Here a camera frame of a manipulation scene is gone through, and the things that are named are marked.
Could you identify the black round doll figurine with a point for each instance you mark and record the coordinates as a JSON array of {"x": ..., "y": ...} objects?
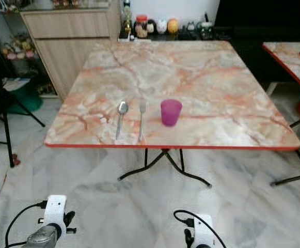
[{"x": 152, "y": 27}]

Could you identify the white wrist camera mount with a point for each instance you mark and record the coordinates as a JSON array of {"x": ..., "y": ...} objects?
[
  {"x": 56, "y": 209},
  {"x": 204, "y": 232}
]

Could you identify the dark green mug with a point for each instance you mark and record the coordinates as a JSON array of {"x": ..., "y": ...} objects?
[{"x": 207, "y": 31}]

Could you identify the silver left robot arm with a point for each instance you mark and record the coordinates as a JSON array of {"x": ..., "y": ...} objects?
[{"x": 44, "y": 238}]

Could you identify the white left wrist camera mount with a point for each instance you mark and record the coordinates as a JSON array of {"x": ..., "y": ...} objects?
[{"x": 56, "y": 209}]

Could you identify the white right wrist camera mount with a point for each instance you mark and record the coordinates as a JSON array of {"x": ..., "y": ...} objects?
[{"x": 204, "y": 232}]

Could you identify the black tripod stand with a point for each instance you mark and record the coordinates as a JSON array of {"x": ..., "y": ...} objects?
[{"x": 8, "y": 129}]

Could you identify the green plastic bin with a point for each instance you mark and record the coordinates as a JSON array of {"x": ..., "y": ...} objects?
[{"x": 28, "y": 98}]

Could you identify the silver metal spoon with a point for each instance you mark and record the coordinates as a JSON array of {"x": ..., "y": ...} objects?
[{"x": 122, "y": 107}]

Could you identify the light wooden cabinet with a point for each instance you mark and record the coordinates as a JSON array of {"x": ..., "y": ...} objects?
[{"x": 67, "y": 49}]

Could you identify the purple plastic cup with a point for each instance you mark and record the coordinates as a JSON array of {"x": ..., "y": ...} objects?
[{"x": 171, "y": 113}]

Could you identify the white round doll figurine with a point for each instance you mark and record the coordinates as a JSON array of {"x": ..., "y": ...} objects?
[{"x": 161, "y": 27}]

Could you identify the gold trophy figure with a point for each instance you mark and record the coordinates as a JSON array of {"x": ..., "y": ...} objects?
[{"x": 126, "y": 18}]

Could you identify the orange round doll figurine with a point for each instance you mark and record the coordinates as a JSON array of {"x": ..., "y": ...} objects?
[{"x": 172, "y": 26}]

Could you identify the black television screen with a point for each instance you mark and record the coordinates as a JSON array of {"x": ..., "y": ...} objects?
[{"x": 263, "y": 11}]

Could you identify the red lidded snack jar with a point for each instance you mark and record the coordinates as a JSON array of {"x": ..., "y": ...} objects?
[{"x": 141, "y": 28}]

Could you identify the silver metal fork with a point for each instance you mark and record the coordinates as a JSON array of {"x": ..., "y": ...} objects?
[{"x": 141, "y": 122}]

